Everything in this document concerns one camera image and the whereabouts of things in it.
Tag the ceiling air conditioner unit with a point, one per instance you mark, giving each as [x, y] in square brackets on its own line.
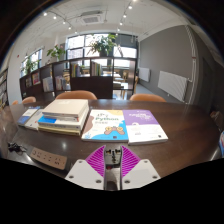
[91, 18]

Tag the white teal illustrated book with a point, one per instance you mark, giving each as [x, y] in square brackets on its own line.
[105, 125]

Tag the low dark shelf unit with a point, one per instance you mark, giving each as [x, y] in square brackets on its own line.
[91, 85]

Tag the thick blue white book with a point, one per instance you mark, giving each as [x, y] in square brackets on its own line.
[61, 124]

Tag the small white wall radiator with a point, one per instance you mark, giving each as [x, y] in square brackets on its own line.
[144, 74]

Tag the large white wall radiator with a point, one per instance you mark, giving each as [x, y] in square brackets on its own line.
[172, 85]

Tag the large cream cover book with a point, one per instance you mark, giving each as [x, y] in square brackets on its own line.
[65, 106]

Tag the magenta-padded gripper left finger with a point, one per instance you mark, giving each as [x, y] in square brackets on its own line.
[83, 175]

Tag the ceiling track spotlights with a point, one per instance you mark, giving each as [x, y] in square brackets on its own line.
[55, 17]

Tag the yellow cover book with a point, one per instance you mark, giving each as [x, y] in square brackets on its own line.
[58, 130]

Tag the dark grey power strip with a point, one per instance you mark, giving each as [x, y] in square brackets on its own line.
[48, 158]

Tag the blue cover book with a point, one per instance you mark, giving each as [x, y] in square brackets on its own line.
[27, 116]

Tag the white cover book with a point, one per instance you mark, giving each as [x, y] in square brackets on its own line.
[35, 121]

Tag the tall wall bookshelf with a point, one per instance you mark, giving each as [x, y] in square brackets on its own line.
[3, 90]

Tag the purple white book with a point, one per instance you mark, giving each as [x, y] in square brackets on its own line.
[145, 126]

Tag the blue white sign card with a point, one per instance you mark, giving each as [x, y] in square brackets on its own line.
[222, 143]

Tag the large green potted plant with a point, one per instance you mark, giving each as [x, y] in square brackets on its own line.
[101, 43]

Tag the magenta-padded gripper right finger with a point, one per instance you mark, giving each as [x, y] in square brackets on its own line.
[141, 174]

